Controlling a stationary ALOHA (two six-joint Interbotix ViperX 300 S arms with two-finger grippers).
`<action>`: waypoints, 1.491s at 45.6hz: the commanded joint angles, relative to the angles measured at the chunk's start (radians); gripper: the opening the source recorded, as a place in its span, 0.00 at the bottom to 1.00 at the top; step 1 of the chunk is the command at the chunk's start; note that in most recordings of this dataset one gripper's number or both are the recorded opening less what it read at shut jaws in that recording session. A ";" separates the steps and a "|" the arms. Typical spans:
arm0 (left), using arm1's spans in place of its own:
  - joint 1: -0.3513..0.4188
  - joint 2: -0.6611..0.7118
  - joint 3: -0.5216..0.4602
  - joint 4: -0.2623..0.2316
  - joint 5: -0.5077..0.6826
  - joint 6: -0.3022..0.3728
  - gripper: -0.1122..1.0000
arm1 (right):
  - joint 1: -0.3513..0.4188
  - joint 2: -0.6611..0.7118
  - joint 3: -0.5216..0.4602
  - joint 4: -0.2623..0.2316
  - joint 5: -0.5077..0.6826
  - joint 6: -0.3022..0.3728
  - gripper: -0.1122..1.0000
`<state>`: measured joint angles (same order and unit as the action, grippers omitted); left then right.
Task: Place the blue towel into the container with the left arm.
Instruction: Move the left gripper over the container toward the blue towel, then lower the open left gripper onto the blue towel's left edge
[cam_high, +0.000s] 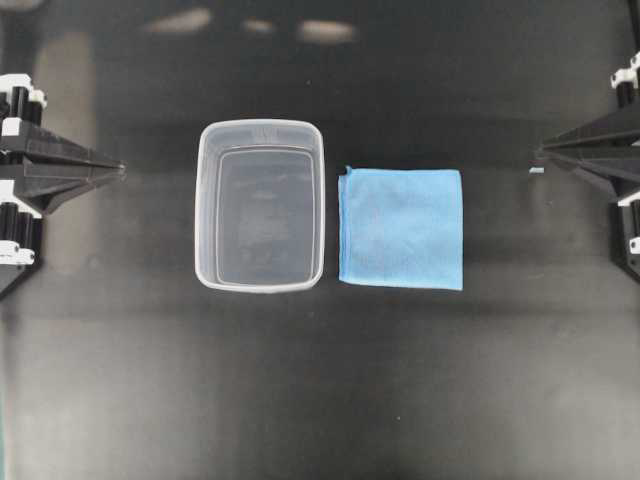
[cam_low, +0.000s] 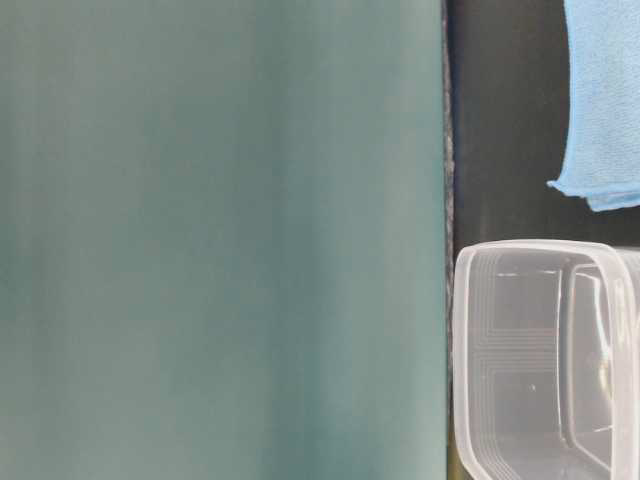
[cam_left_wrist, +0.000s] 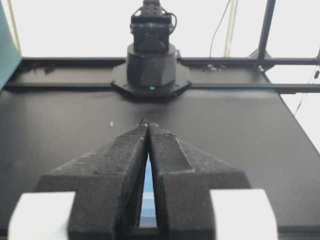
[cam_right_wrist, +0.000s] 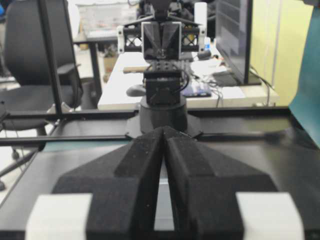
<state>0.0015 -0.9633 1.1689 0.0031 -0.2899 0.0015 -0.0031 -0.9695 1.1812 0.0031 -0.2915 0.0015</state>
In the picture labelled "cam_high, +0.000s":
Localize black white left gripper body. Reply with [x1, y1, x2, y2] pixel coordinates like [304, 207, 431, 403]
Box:
[1, 73, 47, 298]

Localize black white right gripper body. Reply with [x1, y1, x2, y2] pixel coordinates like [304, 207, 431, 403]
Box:
[611, 52, 639, 276]

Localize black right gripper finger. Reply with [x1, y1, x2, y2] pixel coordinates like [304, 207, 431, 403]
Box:
[537, 146, 628, 202]
[541, 105, 639, 150]

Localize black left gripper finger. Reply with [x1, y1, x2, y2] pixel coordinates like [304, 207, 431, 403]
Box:
[18, 123, 125, 174]
[20, 161, 125, 215]

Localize clear plastic container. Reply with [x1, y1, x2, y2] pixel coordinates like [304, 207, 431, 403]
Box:
[194, 119, 326, 294]

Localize blue folded towel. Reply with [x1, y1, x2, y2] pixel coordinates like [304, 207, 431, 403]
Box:
[338, 167, 463, 291]

